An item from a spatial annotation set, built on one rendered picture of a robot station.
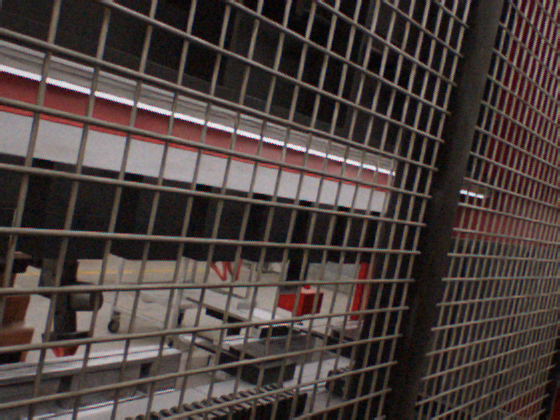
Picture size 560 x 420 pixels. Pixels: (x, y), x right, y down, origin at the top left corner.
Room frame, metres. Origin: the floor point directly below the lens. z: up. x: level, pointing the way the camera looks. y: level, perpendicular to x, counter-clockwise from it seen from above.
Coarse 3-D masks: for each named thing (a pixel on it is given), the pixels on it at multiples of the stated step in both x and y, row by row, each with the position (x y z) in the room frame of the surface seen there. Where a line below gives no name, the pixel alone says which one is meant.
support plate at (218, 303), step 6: (192, 300) 1.94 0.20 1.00; (198, 300) 1.94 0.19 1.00; (204, 300) 1.95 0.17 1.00; (210, 300) 1.97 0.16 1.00; (216, 300) 1.99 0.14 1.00; (222, 300) 2.00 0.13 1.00; (234, 300) 2.04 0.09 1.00; (240, 300) 2.06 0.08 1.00; (210, 306) 1.91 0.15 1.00; (216, 306) 1.91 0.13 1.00; (222, 306) 1.92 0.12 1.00; (234, 306) 1.95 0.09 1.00; (258, 306) 2.02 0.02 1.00; (222, 312) 1.88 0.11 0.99; (234, 312) 1.88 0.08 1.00; (270, 312) 1.97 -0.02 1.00; (276, 312) 1.99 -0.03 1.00; (240, 318) 1.84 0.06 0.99; (246, 318) 1.83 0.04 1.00; (252, 318) 1.85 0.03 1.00; (258, 318) 1.86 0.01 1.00
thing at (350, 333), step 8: (296, 328) 1.83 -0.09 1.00; (304, 328) 1.83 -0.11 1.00; (320, 336) 1.78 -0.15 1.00; (328, 336) 1.72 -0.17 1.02; (336, 336) 1.72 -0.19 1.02; (344, 336) 1.71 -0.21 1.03; (352, 336) 1.71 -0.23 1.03; (328, 344) 1.72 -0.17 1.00; (336, 344) 1.71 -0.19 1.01; (336, 352) 1.71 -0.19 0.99; (344, 352) 1.69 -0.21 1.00
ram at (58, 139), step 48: (0, 96) 1.05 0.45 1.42; (48, 96) 1.12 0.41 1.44; (96, 96) 1.20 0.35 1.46; (0, 144) 1.07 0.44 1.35; (48, 144) 1.14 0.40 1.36; (96, 144) 1.21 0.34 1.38; (144, 144) 1.30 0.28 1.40; (240, 144) 1.53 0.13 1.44; (288, 192) 1.72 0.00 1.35; (384, 192) 2.14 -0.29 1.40
